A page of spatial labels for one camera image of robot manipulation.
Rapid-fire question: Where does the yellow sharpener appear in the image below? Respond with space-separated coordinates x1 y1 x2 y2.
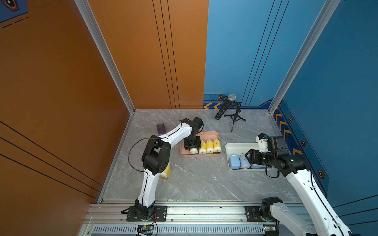
190 148 198 154
160 163 171 180
198 140 207 155
206 140 214 154
213 139 221 153

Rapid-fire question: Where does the blue sharpener with red cap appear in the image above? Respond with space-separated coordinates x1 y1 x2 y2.
239 153 251 169

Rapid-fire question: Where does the pink plastic tray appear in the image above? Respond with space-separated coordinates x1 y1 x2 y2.
180 131 222 157

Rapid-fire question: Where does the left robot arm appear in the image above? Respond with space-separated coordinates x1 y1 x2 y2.
133 117 203 221

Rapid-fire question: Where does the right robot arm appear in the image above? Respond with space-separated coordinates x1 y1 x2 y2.
246 133 353 236

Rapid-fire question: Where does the white plastic tray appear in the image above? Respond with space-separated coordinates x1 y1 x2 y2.
225 143 265 172

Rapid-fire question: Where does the purple cube sharpener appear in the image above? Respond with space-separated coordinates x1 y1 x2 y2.
156 123 166 135

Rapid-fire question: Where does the black microphone on tripod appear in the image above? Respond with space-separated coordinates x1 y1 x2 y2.
215 93 247 132

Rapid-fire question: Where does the green circuit board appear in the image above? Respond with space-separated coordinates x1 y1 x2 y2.
136 224 154 236

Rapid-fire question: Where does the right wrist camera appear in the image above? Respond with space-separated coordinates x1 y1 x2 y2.
256 133 269 152

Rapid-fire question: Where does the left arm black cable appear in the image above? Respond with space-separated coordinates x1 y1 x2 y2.
127 119 182 207

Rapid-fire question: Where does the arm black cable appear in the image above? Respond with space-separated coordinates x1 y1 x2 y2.
265 166 346 236
127 119 182 207

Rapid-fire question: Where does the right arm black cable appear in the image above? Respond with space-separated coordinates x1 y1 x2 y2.
265 166 346 236

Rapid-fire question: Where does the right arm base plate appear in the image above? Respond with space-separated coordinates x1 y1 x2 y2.
245 206 267 222

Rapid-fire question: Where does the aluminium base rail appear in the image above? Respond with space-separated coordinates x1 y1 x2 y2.
76 200 337 236

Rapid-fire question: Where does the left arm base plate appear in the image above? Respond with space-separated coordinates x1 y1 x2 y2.
126 205 168 222

